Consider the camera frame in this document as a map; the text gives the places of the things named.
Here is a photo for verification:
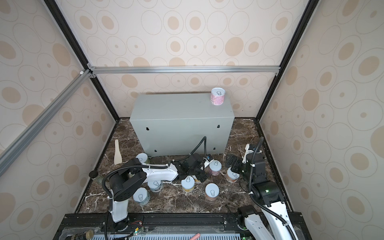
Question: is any brown orange can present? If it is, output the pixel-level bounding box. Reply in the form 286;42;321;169
205;183;220;201
226;167;240;183

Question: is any pink can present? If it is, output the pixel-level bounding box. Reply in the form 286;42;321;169
211;88;226;106
209;160;222;176

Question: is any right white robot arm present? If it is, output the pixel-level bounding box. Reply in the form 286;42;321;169
226;153;298;240

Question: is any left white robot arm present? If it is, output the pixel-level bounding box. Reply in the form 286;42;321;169
101;154;210;223

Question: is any yellow can left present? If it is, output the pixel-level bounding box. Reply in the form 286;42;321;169
181;176;195;193

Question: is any brown orange can front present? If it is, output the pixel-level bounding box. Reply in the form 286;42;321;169
205;183;220;201

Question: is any teal can upper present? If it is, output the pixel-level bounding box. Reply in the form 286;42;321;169
148;181;163;193

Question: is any teal can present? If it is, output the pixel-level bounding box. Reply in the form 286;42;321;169
133;188;151;206
148;181;163;193

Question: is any grey metal cabinet box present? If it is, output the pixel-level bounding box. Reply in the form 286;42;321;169
130;93;235;157

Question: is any green can upper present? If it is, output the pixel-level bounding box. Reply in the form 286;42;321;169
136;153;149;164

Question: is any teal can lower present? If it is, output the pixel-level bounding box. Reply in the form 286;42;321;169
133;188;151;206

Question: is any pink marker pen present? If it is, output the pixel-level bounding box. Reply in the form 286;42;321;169
190;233;201;240

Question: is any wooden spatula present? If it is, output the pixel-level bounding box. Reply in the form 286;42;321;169
114;139;123;165

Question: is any small dark glass bottle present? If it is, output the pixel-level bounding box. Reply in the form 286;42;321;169
89;170;104;185

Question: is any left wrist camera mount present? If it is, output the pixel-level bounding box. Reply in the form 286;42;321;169
204;154;214;168

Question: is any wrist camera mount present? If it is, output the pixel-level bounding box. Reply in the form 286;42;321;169
204;154;214;168
242;144;256;164

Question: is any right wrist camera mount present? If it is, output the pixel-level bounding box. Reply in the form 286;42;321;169
242;144;256;164

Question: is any black base frame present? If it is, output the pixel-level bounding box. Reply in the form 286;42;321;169
53;212;313;240

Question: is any horizontal aluminium rail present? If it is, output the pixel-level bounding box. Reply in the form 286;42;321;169
91;66;280;74

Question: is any left diagonal aluminium rail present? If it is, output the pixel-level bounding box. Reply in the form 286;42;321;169
1;70;91;175

